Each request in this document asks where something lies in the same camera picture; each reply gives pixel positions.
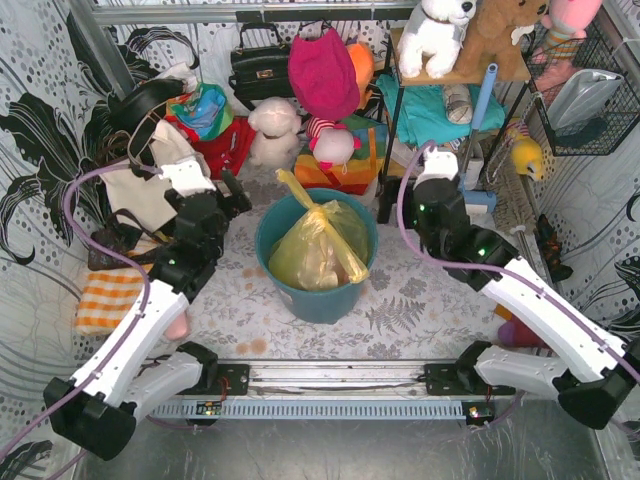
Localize blue floor mop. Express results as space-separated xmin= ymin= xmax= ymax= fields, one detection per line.
xmin=459 ymin=63 xmax=498 ymax=215

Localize yellow trash bag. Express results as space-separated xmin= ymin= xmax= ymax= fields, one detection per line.
xmin=268 ymin=169 xmax=370 ymax=291

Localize teal trash bin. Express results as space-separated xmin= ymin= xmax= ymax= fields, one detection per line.
xmin=255 ymin=188 xmax=378 ymax=324

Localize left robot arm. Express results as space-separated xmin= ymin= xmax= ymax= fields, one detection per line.
xmin=43 ymin=161 xmax=251 ymax=460

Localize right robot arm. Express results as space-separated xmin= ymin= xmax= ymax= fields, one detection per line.
xmin=381 ymin=177 xmax=639 ymax=430

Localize rainbow striped bag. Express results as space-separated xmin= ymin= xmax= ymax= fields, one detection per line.
xmin=293 ymin=115 xmax=387 ymax=195

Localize colourful printed bag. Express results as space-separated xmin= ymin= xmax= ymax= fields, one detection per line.
xmin=165 ymin=83 xmax=234 ymax=142

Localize white sneakers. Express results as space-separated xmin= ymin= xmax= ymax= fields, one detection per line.
xmin=391 ymin=140 xmax=484 ymax=190

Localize red cloth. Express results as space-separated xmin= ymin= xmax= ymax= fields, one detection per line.
xmin=192 ymin=117 xmax=256 ymax=180

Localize teal folded cloth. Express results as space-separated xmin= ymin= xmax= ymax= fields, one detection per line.
xmin=376 ymin=75 xmax=506 ymax=147

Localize yellow plush duck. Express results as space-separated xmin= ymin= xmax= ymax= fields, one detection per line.
xmin=506 ymin=123 xmax=544 ymax=181

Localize pink rolled towel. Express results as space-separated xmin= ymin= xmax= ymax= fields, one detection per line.
xmin=164 ymin=311 xmax=190 ymax=341

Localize cream plush sheep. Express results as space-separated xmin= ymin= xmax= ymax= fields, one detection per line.
xmin=248 ymin=97 xmax=302 ymax=169

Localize pink white plush doll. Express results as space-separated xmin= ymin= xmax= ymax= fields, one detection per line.
xmin=306 ymin=117 xmax=362 ymax=171

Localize orange checkered cloth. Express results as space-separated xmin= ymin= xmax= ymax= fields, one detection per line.
xmin=74 ymin=268 xmax=144 ymax=335

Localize purple orange sock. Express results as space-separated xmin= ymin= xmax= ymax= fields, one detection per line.
xmin=494 ymin=304 xmax=546 ymax=348

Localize black leather handbag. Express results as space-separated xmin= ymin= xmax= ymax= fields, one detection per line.
xmin=228 ymin=22 xmax=295 ymax=111

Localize orange plush toy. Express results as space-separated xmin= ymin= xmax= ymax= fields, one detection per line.
xmin=347 ymin=43 xmax=375 ymax=99

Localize magenta fabric hat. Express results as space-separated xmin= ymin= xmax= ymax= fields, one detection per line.
xmin=288 ymin=27 xmax=360 ymax=121

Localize brown teddy bear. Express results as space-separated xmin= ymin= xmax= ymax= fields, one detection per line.
xmin=454 ymin=0 xmax=549 ymax=81

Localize white plush dog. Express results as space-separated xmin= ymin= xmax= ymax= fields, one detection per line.
xmin=398 ymin=0 xmax=477 ymax=79

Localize silver foil pouch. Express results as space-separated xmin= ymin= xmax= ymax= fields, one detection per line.
xmin=547 ymin=69 xmax=624 ymax=130

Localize pink plush toy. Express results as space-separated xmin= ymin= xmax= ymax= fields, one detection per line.
xmin=531 ymin=0 xmax=603 ymax=92

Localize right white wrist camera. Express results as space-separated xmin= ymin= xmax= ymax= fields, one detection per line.
xmin=416 ymin=148 xmax=459 ymax=184

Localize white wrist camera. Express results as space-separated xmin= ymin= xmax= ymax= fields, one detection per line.
xmin=158 ymin=159 xmax=216 ymax=197
xmin=416 ymin=148 xmax=459 ymax=184

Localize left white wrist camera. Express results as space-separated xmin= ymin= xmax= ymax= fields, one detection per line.
xmin=158 ymin=159 xmax=216 ymax=197

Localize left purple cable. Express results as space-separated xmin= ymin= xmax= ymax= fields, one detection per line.
xmin=0 ymin=166 xmax=166 ymax=476

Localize aluminium front rail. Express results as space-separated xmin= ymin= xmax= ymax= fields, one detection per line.
xmin=72 ymin=357 xmax=611 ymax=401

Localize black wire basket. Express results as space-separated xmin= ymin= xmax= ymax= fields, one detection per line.
xmin=522 ymin=22 xmax=639 ymax=156

